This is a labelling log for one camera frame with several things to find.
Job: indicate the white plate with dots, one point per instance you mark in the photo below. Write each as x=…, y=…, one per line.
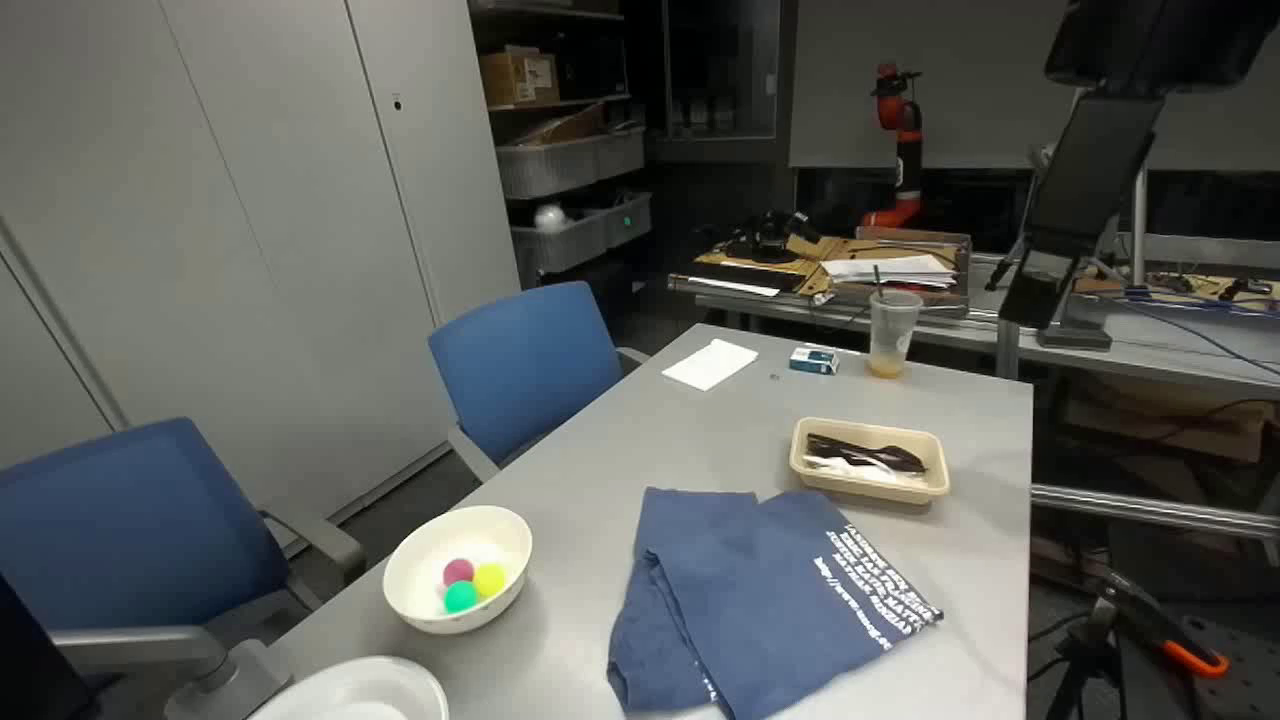
x=360, y=689

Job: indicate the dark metal shelf unit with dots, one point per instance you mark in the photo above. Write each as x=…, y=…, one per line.
x=704, y=82

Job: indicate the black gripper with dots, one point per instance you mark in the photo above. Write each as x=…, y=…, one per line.
x=1093, y=174

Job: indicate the clear plastic cup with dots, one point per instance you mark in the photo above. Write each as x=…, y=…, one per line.
x=893, y=332

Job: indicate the white paper sheet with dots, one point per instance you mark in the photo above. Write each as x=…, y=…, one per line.
x=709, y=363

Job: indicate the cardboard box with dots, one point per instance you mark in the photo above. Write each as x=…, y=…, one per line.
x=518, y=76

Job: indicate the red black device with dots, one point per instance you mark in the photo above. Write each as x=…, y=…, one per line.
x=904, y=124

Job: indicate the yellow ball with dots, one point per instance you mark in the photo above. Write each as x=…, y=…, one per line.
x=492, y=579

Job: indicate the white bowl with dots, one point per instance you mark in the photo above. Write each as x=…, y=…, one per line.
x=504, y=533

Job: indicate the stack of white papers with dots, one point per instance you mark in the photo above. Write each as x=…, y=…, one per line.
x=889, y=269

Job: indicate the aluminium profile rail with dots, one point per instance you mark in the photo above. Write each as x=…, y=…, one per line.
x=1161, y=511

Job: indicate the blue office chair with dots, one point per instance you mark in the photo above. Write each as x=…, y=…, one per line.
x=524, y=363
x=134, y=527

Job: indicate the black plastic cutlery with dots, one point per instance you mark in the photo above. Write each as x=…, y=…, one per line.
x=854, y=444

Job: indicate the white round object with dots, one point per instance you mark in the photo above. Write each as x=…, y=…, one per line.
x=549, y=218

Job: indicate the grey workbench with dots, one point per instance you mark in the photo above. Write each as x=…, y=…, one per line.
x=1172, y=349

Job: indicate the orange black clamp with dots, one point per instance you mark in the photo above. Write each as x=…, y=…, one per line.
x=1193, y=658

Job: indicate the blue shirt with white print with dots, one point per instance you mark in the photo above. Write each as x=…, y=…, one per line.
x=760, y=600

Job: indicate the grey storage bin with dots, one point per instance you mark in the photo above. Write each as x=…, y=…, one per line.
x=584, y=236
x=566, y=161

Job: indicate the beige tray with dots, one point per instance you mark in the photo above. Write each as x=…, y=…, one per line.
x=865, y=490

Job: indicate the pink ball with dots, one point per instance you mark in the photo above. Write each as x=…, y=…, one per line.
x=457, y=569

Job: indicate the small blue box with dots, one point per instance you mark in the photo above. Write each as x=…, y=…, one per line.
x=815, y=363

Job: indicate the green ball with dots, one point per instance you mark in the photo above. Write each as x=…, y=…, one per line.
x=463, y=599

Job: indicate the grey metal cabinet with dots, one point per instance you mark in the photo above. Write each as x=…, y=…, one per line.
x=224, y=224

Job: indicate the black tripod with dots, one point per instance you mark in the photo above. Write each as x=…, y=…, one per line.
x=1087, y=654

